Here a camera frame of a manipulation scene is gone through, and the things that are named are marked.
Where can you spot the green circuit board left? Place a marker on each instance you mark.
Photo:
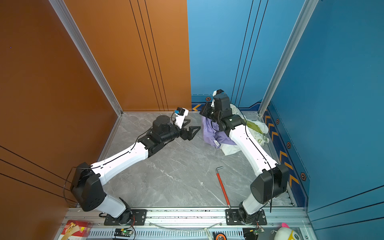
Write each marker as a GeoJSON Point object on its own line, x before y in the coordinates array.
{"type": "Point", "coordinates": [124, 234]}

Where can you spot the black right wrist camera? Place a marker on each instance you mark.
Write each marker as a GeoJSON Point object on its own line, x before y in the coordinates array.
{"type": "Point", "coordinates": [221, 101]}

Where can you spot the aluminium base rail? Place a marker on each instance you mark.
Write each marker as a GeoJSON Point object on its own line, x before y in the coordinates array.
{"type": "Point", "coordinates": [196, 223]}

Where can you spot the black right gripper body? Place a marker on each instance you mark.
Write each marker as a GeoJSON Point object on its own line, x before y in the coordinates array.
{"type": "Point", "coordinates": [210, 112]}

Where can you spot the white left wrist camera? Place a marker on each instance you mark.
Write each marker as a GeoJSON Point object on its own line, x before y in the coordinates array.
{"type": "Point", "coordinates": [180, 113]}

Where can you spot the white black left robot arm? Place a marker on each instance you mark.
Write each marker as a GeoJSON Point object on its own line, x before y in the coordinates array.
{"type": "Point", "coordinates": [88, 182]}

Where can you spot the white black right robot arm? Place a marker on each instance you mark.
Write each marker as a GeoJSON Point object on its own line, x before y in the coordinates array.
{"type": "Point", "coordinates": [271, 177]}

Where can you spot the aluminium corner post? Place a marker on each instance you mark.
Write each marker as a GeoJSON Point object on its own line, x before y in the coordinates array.
{"type": "Point", "coordinates": [75, 34]}
{"type": "Point", "coordinates": [292, 43]}

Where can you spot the red cardboard box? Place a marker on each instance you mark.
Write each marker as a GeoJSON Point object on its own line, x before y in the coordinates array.
{"type": "Point", "coordinates": [76, 230]}

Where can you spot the green circuit board right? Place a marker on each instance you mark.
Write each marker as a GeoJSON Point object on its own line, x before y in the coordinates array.
{"type": "Point", "coordinates": [257, 231]}

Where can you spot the white plush toy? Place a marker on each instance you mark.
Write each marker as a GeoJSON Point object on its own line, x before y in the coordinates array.
{"type": "Point", "coordinates": [286, 233]}

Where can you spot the purple cloth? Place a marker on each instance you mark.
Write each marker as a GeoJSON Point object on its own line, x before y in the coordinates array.
{"type": "Point", "coordinates": [213, 136]}

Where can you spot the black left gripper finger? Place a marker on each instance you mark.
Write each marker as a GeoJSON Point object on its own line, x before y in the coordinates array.
{"type": "Point", "coordinates": [191, 132]}
{"type": "Point", "coordinates": [186, 122]}

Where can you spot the orange black tape measure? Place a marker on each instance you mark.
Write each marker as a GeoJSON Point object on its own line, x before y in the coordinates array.
{"type": "Point", "coordinates": [219, 236]}

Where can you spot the green circuit board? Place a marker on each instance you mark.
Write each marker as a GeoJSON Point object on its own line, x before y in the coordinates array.
{"type": "Point", "coordinates": [257, 231]}
{"type": "Point", "coordinates": [124, 234]}

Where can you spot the red handled hex key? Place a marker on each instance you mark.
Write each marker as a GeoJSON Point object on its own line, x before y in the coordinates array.
{"type": "Point", "coordinates": [222, 186]}

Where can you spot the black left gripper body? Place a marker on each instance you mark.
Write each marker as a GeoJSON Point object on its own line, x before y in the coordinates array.
{"type": "Point", "coordinates": [177, 133]}

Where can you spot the aluminium corner post left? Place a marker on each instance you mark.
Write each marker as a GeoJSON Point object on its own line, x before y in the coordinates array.
{"type": "Point", "coordinates": [75, 34]}

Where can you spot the floral cream cloth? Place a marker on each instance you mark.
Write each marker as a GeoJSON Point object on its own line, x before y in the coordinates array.
{"type": "Point", "coordinates": [258, 130]}

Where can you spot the aluminium corner post right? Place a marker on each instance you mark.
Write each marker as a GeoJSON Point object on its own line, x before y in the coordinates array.
{"type": "Point", "coordinates": [292, 43]}

